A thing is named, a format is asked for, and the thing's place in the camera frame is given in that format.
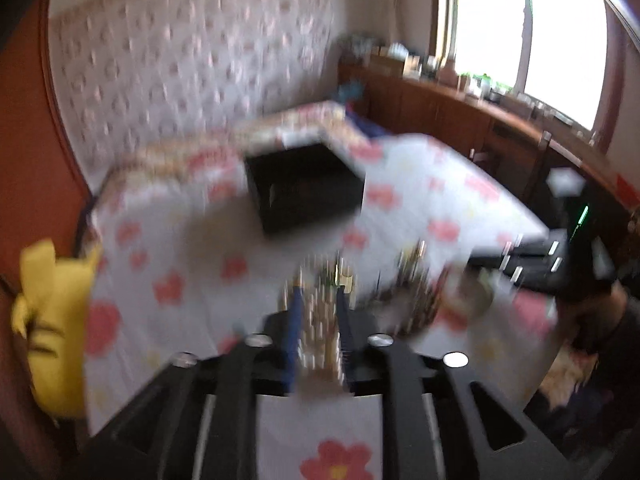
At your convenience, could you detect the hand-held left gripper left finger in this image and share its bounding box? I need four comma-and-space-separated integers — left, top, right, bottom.
65, 270, 307, 480

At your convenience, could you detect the long wooden cabinet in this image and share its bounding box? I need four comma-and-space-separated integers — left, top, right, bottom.
337, 60, 640, 221

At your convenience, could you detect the row of small cabinet-top clutter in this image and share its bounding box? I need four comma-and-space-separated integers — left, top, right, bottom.
345, 35, 601, 143

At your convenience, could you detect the floral bed sheet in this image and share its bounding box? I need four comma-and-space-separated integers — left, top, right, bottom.
82, 132, 561, 480

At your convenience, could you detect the window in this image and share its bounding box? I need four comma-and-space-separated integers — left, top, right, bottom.
435, 0, 623, 133

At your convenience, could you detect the gold beaded jewelry piece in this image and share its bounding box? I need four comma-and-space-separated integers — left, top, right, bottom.
297, 255, 357, 396

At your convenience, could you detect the yellow plush toy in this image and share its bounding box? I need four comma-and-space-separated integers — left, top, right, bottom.
11, 240, 103, 420

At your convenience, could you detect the black box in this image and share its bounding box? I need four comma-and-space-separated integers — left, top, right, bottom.
243, 142, 367, 235

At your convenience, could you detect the folded patterned blanket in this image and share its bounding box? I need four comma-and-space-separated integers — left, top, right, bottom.
107, 100, 371, 186

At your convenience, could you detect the cardboard box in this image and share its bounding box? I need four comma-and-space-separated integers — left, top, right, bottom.
369, 54, 407, 77

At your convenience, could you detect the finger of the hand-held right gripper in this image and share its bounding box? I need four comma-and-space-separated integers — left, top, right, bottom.
497, 259, 571, 293
470, 240, 568, 264

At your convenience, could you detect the blue cloth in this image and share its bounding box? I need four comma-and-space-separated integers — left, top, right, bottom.
336, 80, 367, 105

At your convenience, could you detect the person's right forearm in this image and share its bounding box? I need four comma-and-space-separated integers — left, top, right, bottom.
560, 280, 640, 461

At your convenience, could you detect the pile of dark gold jewelry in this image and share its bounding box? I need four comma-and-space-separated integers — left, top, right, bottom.
357, 242, 446, 338

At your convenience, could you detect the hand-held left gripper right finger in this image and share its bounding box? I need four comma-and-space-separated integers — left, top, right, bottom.
335, 280, 568, 480

